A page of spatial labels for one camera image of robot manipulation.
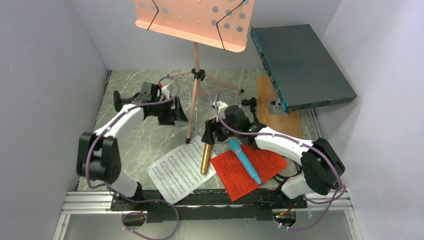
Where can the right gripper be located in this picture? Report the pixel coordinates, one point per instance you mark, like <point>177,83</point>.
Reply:
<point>212,126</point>

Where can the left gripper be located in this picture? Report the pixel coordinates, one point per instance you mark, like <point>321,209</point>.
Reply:
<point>173,115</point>

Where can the gold toy microphone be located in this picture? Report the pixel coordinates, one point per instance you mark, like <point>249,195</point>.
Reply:
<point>206,157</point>

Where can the pink music stand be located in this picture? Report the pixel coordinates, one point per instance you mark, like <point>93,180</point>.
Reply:
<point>222,24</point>

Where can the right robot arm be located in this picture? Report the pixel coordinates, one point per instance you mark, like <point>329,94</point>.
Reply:
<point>321,168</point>

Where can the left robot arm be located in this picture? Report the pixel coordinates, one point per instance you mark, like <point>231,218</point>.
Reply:
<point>98,156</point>

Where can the blue toy microphone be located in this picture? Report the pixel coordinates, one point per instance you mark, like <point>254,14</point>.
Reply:
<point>236,148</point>

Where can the white sheet music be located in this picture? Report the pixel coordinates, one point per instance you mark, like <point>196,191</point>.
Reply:
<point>177,174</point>

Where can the black desktop mic stand right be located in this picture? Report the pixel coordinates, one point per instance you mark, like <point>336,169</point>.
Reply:
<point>252,104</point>

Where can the black desktop mic stand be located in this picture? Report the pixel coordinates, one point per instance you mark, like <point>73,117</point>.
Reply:
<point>119,102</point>
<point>252,104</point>

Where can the red sheet music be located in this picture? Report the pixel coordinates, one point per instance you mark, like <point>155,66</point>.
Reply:
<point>235,177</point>

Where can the black desktop mic stand left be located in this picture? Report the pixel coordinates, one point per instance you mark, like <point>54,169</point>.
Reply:
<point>119,102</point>

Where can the wooden board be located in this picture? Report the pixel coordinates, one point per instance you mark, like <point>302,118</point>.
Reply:
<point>289,125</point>

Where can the dark blue audio box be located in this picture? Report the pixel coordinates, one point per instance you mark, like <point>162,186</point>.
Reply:
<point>302,72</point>

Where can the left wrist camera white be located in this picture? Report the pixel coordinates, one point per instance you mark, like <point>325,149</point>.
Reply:
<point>166,90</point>

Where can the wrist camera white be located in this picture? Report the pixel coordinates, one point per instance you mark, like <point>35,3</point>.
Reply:
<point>220,107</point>
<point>166,90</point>

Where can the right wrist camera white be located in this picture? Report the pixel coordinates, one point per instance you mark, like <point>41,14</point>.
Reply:
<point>220,107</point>

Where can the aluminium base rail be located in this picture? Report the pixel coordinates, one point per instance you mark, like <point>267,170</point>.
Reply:
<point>204,204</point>

